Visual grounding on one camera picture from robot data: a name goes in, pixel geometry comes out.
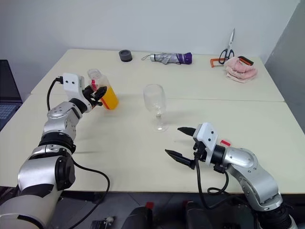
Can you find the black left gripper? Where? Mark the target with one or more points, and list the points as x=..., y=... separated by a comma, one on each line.
x=90, y=94

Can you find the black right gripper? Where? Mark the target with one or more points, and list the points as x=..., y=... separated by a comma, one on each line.
x=200, y=151

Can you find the clear bottle with orange drink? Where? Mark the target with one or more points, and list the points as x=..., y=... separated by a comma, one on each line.
x=110, y=97

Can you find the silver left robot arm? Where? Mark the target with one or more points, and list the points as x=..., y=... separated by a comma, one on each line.
x=59, y=119

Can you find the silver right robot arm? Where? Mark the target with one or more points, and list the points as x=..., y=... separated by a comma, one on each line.
x=243, y=157

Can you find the clear wine glass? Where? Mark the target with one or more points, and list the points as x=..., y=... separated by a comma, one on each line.
x=154, y=100

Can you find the dark grey round container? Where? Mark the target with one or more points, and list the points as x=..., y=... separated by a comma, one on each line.
x=125, y=56

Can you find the folded silver purple umbrella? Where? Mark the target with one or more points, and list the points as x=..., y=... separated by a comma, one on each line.
x=171, y=58

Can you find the dark rounded shape, red tab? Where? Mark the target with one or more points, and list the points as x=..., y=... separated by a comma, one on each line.
x=138, y=217

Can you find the pink towel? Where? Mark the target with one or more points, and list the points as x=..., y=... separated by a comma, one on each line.
x=240, y=71

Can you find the dark laptop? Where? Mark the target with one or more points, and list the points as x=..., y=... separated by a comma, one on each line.
x=7, y=83

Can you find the orange black mini hacksaw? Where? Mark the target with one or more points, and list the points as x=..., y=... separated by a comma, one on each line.
x=246, y=60

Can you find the small black device, white knob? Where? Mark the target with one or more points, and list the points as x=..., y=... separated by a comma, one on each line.
x=102, y=223

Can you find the grey partition panel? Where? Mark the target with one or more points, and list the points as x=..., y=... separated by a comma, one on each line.
x=290, y=59

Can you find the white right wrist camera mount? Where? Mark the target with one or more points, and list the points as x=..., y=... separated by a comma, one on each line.
x=209, y=136

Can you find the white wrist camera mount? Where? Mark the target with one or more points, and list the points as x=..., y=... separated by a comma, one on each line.
x=71, y=83
x=209, y=136

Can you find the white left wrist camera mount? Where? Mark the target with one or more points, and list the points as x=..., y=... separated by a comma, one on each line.
x=71, y=83

